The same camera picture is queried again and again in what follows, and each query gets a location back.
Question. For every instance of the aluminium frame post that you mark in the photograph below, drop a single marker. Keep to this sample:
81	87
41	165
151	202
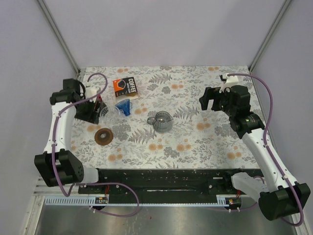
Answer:
270	34
57	33

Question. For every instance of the blue ribbed cone dripper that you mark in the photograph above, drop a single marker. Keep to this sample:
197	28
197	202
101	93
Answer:
125	106

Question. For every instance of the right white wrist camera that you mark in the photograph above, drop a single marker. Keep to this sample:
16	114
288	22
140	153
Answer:
228	82

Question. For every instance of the left aluminium frame post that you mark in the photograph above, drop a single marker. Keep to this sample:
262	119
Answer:
57	33

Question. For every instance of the coffee filter paper box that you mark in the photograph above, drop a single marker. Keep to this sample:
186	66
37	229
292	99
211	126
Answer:
125	88

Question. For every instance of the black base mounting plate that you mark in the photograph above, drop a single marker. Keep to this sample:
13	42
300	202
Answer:
163	186

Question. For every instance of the clear plastic cup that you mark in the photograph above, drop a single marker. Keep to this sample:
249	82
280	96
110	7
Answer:
108	114

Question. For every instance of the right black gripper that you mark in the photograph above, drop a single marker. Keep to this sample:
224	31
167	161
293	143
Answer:
210	92

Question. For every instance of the grey glass coffee server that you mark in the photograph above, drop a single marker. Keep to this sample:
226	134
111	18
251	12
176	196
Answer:
162	122

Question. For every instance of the white slotted cable duct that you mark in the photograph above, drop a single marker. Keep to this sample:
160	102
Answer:
76	200

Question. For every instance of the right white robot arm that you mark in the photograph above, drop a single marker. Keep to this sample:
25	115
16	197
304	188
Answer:
280	195

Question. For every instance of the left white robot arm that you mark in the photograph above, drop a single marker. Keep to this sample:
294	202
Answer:
57	164

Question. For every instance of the round wooden dripper base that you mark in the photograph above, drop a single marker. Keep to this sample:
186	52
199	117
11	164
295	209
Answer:
103	136

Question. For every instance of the right aluminium frame post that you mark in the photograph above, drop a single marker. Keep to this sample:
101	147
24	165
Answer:
270	34

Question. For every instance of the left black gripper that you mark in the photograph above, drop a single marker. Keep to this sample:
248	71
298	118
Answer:
93	116

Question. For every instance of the brown bottle red cap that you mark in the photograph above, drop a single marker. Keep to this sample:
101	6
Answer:
99	100

